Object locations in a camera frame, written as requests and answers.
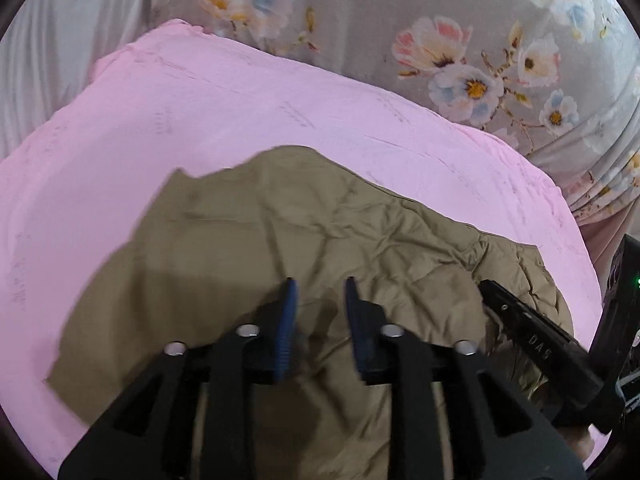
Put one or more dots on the olive quilted puffer jacket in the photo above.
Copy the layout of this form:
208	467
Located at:
210	250

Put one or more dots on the person's right hand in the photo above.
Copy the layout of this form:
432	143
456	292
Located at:
579	440

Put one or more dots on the grey satin curtain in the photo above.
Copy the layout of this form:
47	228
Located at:
48	52

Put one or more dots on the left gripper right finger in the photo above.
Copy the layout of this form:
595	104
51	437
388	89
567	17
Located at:
388	354

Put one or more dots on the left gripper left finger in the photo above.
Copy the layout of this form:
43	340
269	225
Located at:
256	353

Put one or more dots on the grey floral blanket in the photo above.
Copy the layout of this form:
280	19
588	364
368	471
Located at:
558	80

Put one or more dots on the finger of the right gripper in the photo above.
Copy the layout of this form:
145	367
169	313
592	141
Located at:
559	356

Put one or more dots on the pink bed sheet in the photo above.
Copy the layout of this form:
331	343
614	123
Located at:
178	98

